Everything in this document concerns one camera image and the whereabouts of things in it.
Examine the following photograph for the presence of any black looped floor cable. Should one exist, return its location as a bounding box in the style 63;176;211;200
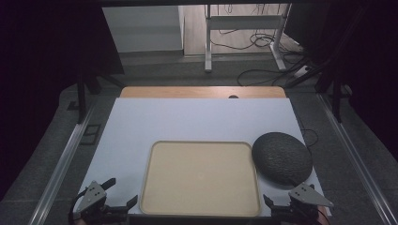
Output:
236;55;313;87

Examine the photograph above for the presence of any thin black table cable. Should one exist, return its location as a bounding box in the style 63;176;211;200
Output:
298;115;320;154

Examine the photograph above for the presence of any beige rectangular tray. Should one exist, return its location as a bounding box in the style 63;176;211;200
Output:
139;140;263;218

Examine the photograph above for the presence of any person's right hand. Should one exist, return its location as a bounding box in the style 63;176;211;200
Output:
316;205;332;225

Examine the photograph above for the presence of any dark curtain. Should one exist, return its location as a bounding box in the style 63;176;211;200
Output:
0;0;126;201
284;0;398;163

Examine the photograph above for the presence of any aluminium floor rail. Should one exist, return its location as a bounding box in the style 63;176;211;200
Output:
316;93;398;225
27;105;96;225

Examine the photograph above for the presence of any white power strip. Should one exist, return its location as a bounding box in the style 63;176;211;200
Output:
293;64;312;80

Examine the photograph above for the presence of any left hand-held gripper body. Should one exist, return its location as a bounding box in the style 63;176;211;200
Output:
70;180;130;225

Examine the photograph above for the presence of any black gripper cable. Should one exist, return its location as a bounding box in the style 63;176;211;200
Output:
69;190;89;225

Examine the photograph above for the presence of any black metal stand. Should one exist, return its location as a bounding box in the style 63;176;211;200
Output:
283;6;368;124
67;69;127;125

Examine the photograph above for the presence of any white desk frame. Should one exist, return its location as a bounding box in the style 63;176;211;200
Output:
204;3;293;74

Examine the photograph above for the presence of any white table board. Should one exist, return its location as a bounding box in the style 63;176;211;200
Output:
74;97;332;218

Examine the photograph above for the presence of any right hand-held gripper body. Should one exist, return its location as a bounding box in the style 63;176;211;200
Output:
269;183;335;225

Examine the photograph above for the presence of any wooden table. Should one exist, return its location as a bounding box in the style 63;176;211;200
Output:
119;85;287;100

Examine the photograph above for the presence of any black floor cable tangle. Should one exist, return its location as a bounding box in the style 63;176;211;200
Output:
208;3;303;52

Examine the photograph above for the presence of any dark grey round woven hat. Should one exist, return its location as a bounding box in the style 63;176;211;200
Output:
251;131;314;188

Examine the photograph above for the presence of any white cabinet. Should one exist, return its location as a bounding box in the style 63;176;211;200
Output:
101;5;186;53

